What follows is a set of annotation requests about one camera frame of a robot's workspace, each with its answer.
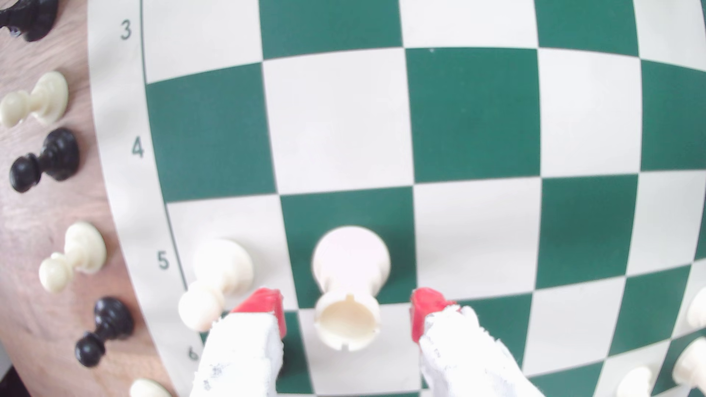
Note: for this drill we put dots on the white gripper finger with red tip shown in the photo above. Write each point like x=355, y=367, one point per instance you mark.
x=463, y=358
x=237, y=358

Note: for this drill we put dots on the white chess rook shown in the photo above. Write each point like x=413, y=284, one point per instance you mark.
x=350, y=264

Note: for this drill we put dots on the white chess pawn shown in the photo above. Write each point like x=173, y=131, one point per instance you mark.
x=82, y=251
x=49, y=96
x=699, y=309
x=220, y=270
x=634, y=384

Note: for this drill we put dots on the white chess piece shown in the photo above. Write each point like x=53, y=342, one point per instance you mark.
x=148, y=389

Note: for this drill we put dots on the black chess pawn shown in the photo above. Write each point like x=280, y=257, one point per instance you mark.
x=110, y=320
x=58, y=157

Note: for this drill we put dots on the white chess queen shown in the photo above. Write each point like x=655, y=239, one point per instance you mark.
x=692, y=361

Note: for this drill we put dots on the green and white chess mat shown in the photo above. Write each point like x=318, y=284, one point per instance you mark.
x=474, y=110

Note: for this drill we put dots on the black chess piece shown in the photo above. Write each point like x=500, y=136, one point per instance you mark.
x=33, y=19

